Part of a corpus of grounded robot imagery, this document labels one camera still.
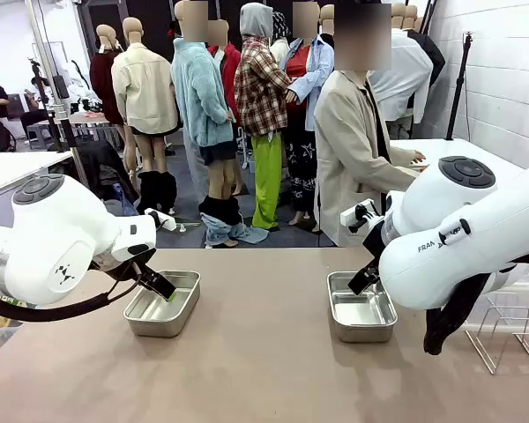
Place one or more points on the steel rectangular container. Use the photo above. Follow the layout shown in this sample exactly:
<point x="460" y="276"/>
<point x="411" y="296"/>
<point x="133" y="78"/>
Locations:
<point x="158" y="308"/>
<point x="361" y="317"/>

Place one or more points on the mannequin in red jacket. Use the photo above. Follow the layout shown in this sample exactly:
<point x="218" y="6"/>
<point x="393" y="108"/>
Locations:
<point x="229" y="66"/>

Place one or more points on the mannequin in black jacket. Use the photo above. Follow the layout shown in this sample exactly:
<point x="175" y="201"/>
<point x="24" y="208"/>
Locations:
<point x="432" y="53"/>

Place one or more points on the mannequin in cream jacket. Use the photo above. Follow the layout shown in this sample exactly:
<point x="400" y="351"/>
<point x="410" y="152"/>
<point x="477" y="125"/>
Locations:
<point x="143" y="88"/>

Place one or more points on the person in beige blazer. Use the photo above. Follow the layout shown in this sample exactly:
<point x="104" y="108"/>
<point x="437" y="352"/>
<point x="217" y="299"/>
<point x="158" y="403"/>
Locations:
<point x="348" y="154"/>

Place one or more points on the person's right forearm beige sleeve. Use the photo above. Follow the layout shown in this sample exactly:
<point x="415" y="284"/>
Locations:
<point x="388" y="176"/>

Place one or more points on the mannequin in black coat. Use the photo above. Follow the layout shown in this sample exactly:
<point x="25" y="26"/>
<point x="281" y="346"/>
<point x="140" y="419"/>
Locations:
<point x="327" y="20"/>

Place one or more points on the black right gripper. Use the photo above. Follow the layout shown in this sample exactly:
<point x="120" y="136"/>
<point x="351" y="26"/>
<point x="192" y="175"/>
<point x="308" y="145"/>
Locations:
<point x="374" y="242"/>

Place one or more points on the mannequin with patterned headscarf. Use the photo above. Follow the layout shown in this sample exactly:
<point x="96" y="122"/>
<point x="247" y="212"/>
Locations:
<point x="280" y="31"/>

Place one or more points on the black tripod stand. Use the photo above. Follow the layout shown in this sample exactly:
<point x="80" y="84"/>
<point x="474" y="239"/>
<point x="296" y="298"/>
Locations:
<point x="460" y="88"/>

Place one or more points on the mannequin in light blue fleece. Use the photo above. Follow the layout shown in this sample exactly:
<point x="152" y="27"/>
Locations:
<point x="198" y="97"/>

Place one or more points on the mannequin in dark red sweater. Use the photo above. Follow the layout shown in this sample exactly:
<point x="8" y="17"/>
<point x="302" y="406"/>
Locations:
<point x="103" y="79"/>

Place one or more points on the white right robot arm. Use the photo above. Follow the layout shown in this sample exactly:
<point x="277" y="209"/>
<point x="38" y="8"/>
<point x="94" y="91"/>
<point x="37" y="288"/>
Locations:
<point x="467" y="229"/>

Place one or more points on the black camera tripod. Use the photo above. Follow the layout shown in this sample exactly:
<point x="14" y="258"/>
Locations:
<point x="37" y="79"/>

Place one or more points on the person's left forearm beige sleeve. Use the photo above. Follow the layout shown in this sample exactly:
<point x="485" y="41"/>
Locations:
<point x="399" y="156"/>

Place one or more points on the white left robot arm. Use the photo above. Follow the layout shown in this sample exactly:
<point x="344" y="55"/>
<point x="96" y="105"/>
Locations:
<point x="48" y="238"/>

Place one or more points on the black jacket on chair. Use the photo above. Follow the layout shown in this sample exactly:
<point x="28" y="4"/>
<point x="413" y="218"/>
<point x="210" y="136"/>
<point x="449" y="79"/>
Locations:
<point x="101" y="163"/>

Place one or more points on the mannequin in white shirt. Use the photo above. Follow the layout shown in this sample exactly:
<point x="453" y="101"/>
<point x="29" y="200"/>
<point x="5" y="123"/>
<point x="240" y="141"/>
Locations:
<point x="401" y="75"/>

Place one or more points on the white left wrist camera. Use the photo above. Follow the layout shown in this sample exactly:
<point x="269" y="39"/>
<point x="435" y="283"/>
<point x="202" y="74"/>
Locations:
<point x="161" y="219"/>

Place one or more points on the mannequin in plaid shirt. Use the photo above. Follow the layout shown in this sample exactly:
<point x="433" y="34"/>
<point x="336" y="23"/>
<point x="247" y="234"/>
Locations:
<point x="260" y="88"/>

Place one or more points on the gray plastic stool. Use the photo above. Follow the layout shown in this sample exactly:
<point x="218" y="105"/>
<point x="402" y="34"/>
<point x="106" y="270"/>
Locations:
<point x="37" y="134"/>

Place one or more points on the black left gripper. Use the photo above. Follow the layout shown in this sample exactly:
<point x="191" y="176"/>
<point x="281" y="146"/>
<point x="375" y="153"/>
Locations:
<point x="145" y="260"/>

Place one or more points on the person's left hand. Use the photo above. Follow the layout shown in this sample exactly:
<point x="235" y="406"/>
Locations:
<point x="416" y="157"/>

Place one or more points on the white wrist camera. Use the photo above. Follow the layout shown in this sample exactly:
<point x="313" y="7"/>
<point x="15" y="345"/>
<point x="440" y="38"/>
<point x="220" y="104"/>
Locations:
<point x="357" y="211"/>
<point x="161" y="219"/>

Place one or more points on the slanted metal pole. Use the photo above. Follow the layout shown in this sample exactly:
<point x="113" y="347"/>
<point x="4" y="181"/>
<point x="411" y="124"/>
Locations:
<point x="44" y="48"/>

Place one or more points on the mannequin in blue shirt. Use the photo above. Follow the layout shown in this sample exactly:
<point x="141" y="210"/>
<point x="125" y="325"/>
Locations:
<point x="306" y="79"/>

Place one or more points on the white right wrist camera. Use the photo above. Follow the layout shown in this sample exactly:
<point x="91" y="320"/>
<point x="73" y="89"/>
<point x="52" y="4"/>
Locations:
<point x="357" y="211"/>

